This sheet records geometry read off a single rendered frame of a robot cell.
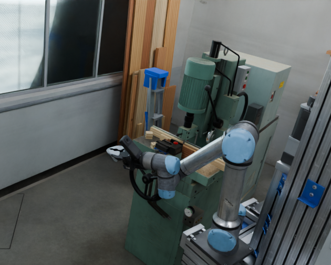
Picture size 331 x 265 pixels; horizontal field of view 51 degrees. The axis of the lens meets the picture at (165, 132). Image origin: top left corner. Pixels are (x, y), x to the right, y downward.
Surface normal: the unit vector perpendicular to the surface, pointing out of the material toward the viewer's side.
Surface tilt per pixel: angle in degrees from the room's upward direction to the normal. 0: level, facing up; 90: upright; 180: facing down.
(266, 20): 90
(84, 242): 1
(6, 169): 90
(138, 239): 90
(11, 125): 90
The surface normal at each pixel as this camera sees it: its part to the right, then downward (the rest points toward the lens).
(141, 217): -0.59, 0.23
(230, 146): -0.36, 0.19
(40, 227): 0.18, -0.90
